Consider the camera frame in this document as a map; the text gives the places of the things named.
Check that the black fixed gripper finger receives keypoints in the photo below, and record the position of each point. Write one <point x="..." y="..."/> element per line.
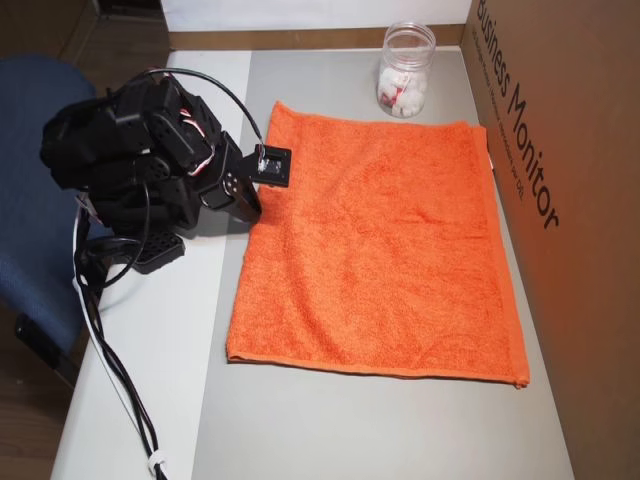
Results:
<point x="257" y="205"/>

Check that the Business Monitor cardboard box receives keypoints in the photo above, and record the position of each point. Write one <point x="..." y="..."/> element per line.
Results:
<point x="590" y="250"/>

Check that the orange terry towel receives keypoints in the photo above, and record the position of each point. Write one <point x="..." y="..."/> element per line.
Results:
<point x="375" y="240"/>

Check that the clear plastic jar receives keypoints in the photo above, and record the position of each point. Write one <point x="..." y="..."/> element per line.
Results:
<point x="406" y="47"/>

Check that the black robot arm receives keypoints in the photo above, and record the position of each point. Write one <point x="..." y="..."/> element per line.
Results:
<point x="100" y="140"/>

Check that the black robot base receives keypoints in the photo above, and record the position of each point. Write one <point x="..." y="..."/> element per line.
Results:
<point x="160" y="252"/>

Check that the red white paper label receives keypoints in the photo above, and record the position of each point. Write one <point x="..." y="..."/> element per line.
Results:
<point x="395" y="95"/>

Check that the blue office chair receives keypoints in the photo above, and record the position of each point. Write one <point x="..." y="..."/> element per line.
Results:
<point x="30" y="250"/>

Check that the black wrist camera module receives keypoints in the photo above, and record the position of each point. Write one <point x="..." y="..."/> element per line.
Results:
<point x="272" y="167"/>

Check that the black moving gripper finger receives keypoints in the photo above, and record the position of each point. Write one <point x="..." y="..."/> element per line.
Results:
<point x="237" y="192"/>

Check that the black chair frame part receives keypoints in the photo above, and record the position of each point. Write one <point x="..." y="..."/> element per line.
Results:
<point x="40" y="345"/>

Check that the grey table mat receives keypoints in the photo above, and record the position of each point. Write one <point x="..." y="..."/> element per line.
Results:
<point x="325" y="425"/>

